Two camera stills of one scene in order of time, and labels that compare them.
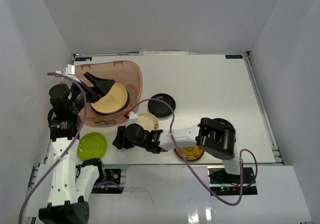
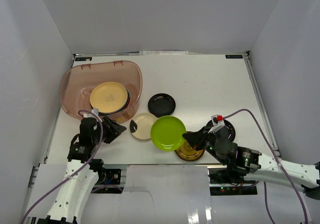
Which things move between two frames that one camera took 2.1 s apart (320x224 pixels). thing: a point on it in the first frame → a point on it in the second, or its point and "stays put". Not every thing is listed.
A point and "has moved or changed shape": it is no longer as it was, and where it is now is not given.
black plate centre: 159,109 stays put
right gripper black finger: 121,141 → 196,139
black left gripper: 88,89 → 107,129
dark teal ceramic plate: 128,99 stays put
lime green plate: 91,146 has moved or changed shape
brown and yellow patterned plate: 190,153 stays put
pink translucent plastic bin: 125,72 stays put
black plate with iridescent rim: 227,124 stays put
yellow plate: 113,101 stays put
